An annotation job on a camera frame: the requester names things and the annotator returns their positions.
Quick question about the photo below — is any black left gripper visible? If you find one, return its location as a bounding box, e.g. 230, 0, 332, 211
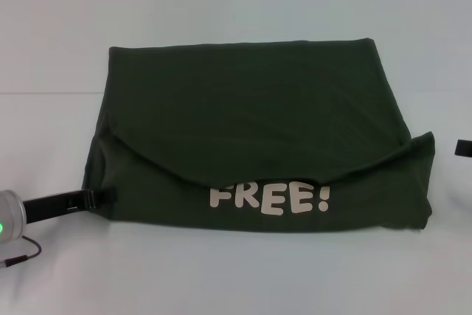
21, 188, 117, 226

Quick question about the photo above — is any dark green t-shirt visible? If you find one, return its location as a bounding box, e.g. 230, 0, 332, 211
80, 37, 435, 234

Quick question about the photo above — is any thin dark left arm cable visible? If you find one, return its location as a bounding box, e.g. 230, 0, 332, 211
0, 235, 43, 269

